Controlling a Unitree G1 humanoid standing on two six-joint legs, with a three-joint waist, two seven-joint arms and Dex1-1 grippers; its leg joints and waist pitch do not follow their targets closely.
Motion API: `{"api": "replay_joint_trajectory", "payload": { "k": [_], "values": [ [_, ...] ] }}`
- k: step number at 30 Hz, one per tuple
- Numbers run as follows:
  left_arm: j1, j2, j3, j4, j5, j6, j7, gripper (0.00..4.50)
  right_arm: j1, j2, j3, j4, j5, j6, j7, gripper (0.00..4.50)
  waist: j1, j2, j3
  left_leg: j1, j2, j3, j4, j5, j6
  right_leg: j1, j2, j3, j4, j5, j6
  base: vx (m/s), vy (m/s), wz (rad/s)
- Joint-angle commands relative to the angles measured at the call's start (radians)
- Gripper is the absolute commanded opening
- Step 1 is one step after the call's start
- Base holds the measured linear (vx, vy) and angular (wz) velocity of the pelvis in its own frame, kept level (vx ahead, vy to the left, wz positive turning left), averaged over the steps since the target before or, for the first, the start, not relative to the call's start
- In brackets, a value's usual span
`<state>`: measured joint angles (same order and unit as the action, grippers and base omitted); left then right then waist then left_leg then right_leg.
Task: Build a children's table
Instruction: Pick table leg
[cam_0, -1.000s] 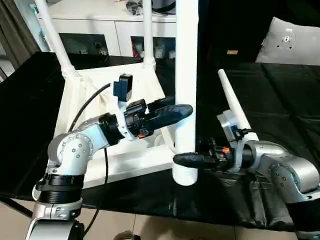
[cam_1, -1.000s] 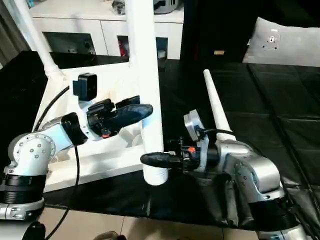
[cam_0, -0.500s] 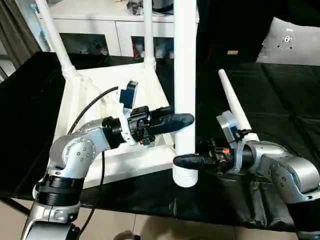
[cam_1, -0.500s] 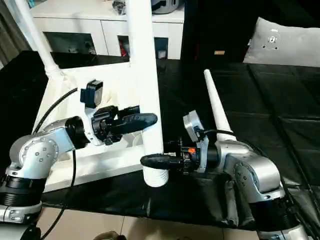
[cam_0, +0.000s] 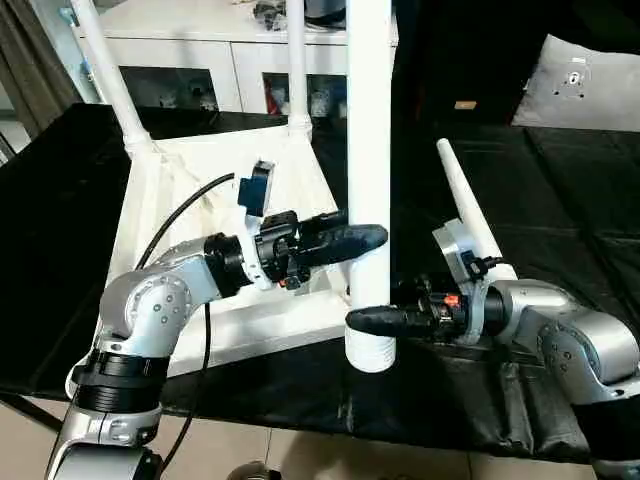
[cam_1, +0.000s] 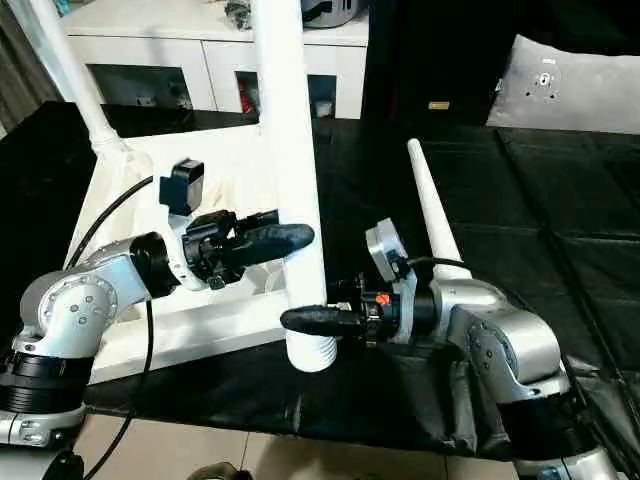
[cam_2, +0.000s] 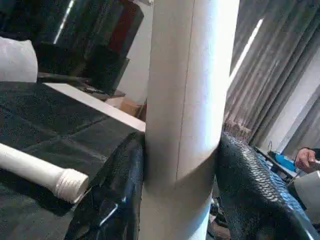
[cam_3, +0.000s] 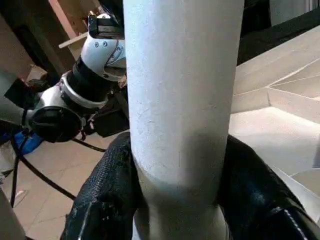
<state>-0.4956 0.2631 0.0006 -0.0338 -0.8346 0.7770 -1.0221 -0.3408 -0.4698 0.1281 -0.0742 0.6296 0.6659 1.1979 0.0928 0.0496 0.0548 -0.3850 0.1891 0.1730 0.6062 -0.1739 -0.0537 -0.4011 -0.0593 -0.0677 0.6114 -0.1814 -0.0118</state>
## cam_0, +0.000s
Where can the white plastic table leg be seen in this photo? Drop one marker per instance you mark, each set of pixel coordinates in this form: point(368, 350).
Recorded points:
point(107, 75)
point(470, 210)
point(297, 65)
point(370, 125)

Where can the white plastic table top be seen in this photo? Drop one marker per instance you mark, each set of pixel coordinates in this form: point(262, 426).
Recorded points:
point(200, 165)

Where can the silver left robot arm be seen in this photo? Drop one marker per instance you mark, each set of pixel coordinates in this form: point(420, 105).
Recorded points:
point(150, 300)

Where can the red bottle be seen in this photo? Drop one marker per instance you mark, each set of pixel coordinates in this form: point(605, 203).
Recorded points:
point(274, 97)

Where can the brown rounded robot part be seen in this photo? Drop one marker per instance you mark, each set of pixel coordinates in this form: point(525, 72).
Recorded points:
point(252, 472)

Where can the dark helmet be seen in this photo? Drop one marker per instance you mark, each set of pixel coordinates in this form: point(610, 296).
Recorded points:
point(325, 12)

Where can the black cabinet gold label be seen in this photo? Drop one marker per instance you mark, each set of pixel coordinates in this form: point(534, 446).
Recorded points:
point(450, 50)

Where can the white cabinet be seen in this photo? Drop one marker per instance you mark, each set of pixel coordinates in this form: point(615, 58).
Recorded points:
point(200, 45)

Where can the black bundle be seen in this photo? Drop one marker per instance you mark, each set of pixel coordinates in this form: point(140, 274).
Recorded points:
point(270, 11)

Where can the light blue hanging strip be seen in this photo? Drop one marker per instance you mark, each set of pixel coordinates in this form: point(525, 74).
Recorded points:
point(82, 60)

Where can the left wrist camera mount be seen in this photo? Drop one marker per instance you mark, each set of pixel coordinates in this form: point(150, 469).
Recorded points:
point(255, 195)

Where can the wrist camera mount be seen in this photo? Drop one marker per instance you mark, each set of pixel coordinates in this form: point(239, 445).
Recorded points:
point(255, 195)
point(460, 255)

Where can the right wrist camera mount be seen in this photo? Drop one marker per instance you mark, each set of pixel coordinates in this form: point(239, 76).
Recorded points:
point(460, 255)

